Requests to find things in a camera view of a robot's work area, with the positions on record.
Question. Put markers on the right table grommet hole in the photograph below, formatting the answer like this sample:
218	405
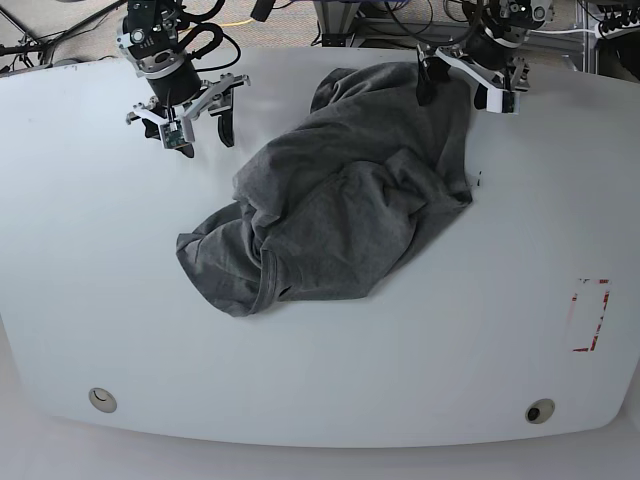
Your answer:
540	411

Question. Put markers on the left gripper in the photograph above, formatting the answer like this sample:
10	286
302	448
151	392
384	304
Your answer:
481	58

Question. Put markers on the black tripod stand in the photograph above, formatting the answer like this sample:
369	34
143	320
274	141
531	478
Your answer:
36	32

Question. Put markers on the white power strip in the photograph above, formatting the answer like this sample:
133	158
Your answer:
617	25

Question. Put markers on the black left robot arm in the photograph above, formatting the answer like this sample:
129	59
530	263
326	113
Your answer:
508	19

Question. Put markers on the aluminium frame post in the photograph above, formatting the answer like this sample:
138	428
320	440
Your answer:
335	19

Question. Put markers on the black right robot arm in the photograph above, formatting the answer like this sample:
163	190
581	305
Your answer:
153	27

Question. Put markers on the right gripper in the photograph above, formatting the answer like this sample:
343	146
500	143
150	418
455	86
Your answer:
176	84

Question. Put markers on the red tape rectangle marking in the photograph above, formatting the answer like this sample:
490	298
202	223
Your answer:
586	315

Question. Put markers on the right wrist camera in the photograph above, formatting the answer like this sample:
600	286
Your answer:
177	134

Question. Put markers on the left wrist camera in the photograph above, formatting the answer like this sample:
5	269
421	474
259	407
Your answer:
502	101

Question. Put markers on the table grommet hole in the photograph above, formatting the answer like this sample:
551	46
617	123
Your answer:
540	411
102	400

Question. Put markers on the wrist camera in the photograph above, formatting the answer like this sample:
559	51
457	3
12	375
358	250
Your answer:
502	101
177	134

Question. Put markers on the grey T-shirt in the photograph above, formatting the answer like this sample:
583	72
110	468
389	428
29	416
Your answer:
329	209

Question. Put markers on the left table grommet hole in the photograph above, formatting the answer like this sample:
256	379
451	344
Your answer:
102	400

